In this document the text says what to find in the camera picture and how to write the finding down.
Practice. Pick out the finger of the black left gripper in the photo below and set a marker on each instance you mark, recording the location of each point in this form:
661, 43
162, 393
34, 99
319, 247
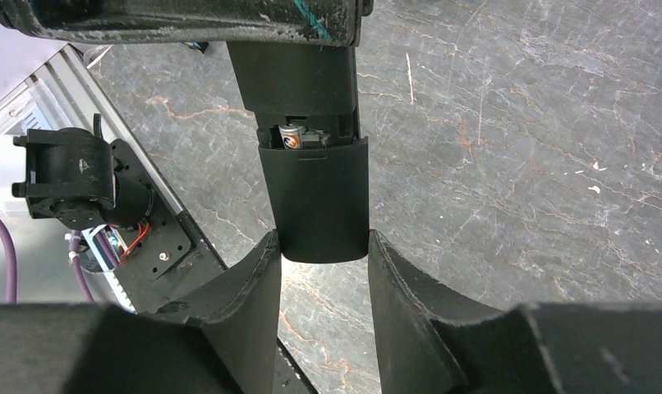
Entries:
320, 22

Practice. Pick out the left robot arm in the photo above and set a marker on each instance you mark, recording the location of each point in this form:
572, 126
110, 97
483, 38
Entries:
69, 175

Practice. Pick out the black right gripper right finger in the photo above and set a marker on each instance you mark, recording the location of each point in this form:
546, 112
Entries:
432, 339

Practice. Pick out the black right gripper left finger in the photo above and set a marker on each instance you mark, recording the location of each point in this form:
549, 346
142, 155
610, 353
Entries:
101, 348

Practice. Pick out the black remote face down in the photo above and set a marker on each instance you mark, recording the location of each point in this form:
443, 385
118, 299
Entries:
298, 85

